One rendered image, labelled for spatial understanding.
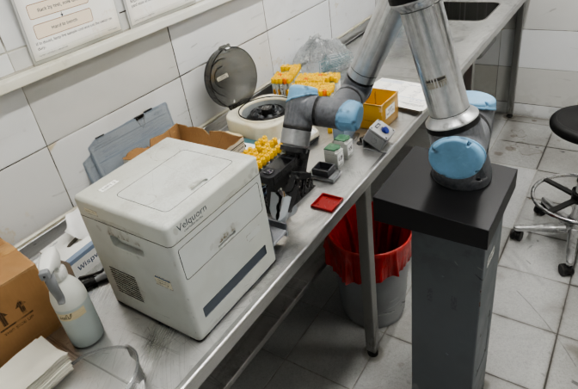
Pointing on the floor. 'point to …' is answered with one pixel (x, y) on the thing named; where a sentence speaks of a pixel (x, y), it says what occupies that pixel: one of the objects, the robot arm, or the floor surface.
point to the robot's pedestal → (451, 311)
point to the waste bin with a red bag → (383, 243)
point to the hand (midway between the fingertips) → (277, 223)
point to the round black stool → (564, 120)
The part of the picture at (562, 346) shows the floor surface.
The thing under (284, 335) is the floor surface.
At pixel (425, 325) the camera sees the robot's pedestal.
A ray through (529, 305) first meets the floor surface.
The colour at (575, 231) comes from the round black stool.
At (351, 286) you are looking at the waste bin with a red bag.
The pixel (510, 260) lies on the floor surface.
